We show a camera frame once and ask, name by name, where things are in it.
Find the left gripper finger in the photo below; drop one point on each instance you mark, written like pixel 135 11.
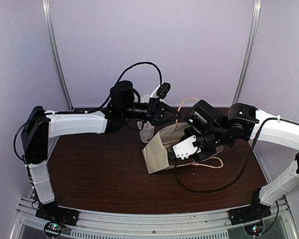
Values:
pixel 167 119
pixel 170 111

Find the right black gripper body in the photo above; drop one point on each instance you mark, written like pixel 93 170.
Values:
pixel 203 157

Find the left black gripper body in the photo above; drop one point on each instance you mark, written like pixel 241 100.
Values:
pixel 153 110

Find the brown paper bag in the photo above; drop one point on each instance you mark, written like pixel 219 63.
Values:
pixel 155 152

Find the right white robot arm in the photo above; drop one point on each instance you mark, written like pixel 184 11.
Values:
pixel 245 122

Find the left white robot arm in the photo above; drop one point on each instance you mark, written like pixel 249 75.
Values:
pixel 124 104

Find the white wrapped straws bundle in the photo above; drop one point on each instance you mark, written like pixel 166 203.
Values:
pixel 149 95

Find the white straw holder cup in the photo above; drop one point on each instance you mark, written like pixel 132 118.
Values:
pixel 146 131

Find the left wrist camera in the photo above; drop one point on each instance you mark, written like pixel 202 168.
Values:
pixel 161 91

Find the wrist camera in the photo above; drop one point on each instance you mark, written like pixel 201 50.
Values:
pixel 161 91
pixel 184 149

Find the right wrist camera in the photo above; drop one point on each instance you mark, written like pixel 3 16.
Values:
pixel 184 149

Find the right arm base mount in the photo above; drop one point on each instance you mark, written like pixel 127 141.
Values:
pixel 251 218

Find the right aluminium frame post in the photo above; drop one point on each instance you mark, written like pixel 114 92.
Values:
pixel 254 26

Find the aluminium frame post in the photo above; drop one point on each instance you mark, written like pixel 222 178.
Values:
pixel 254 26
pixel 55 53

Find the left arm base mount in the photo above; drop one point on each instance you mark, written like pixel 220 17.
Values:
pixel 58 221

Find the left aluminium frame post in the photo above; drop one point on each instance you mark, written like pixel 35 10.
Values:
pixel 55 53

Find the aluminium front rail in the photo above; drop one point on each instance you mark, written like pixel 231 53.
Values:
pixel 100 225

